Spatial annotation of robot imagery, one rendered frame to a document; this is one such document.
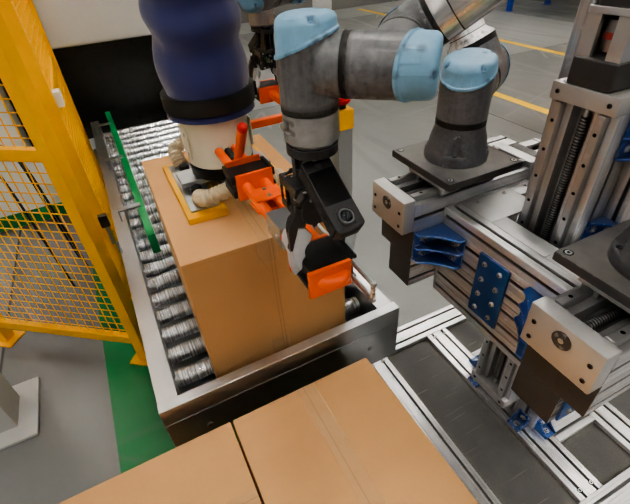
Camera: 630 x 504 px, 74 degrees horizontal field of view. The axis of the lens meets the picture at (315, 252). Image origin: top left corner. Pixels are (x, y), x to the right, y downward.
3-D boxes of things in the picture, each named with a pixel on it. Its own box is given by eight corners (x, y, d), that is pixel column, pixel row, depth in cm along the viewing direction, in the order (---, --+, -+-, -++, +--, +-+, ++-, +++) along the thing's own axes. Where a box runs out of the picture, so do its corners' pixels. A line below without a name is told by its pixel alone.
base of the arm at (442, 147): (458, 137, 112) (464, 100, 106) (501, 158, 101) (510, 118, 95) (411, 151, 108) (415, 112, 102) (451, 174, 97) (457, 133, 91)
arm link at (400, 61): (447, 15, 50) (356, 16, 53) (443, 35, 42) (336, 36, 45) (438, 83, 55) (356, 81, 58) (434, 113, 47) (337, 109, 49)
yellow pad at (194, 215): (163, 171, 127) (159, 156, 124) (196, 163, 130) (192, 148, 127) (190, 226, 102) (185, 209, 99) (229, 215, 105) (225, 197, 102)
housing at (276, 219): (266, 232, 81) (263, 212, 78) (298, 221, 83) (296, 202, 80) (280, 251, 76) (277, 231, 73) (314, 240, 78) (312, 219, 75)
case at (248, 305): (174, 259, 158) (140, 161, 133) (273, 228, 170) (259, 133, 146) (217, 379, 114) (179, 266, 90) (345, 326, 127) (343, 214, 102)
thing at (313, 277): (288, 269, 71) (285, 246, 68) (327, 255, 74) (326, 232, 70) (310, 300, 65) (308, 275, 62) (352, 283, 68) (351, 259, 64)
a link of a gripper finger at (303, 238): (285, 258, 71) (300, 209, 67) (299, 278, 67) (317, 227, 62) (268, 257, 69) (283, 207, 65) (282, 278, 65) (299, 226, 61)
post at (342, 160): (335, 307, 209) (327, 107, 148) (347, 302, 212) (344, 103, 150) (342, 316, 205) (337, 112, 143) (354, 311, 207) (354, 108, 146)
